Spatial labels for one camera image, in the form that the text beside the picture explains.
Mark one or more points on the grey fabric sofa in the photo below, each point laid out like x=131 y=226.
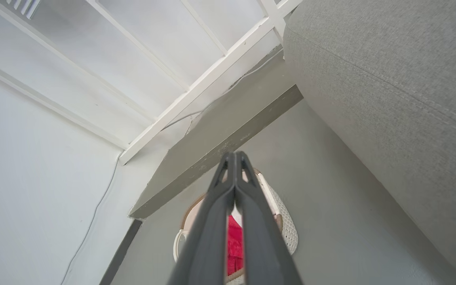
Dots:
x=394 y=103

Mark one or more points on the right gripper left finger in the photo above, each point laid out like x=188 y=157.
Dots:
x=208 y=245

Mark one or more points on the white brown-rimmed laundry basket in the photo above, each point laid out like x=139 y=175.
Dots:
x=285 y=225

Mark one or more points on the red and white garment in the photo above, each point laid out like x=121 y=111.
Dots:
x=234 y=249

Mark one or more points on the white wooden railing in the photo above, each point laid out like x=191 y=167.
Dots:
x=196 y=89

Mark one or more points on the white vent grille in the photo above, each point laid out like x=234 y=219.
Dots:
x=20 y=7

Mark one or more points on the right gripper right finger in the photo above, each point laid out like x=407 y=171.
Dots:
x=263 y=245

